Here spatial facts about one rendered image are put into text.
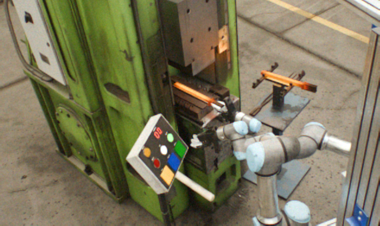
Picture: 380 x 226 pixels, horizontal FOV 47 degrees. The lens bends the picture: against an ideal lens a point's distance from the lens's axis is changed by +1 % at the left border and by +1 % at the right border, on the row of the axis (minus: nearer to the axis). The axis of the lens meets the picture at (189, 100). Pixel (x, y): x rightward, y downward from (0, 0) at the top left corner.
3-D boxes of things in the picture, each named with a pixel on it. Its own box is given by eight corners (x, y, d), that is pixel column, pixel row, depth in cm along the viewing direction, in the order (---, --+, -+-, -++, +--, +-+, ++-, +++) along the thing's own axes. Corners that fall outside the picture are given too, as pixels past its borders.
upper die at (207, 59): (215, 60, 269) (214, 47, 263) (193, 76, 258) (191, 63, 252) (168, 41, 293) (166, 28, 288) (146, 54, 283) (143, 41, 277)
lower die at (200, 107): (218, 105, 291) (218, 95, 285) (198, 121, 280) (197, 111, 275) (174, 83, 315) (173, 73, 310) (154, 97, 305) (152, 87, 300)
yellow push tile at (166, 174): (174, 174, 238) (166, 165, 235) (169, 185, 233) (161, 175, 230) (172, 175, 239) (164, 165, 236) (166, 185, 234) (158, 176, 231)
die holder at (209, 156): (241, 145, 322) (239, 97, 295) (207, 175, 302) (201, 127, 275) (187, 115, 355) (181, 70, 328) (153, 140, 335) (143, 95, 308)
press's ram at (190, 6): (228, 38, 270) (225, -25, 245) (185, 67, 250) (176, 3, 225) (180, 20, 295) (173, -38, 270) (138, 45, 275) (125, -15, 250)
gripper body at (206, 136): (199, 128, 238) (217, 122, 231) (208, 139, 242) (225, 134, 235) (195, 137, 233) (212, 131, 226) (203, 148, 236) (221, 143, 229)
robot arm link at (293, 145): (307, 130, 182) (268, 128, 231) (282, 137, 180) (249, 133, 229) (314, 156, 182) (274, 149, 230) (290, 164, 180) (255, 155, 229)
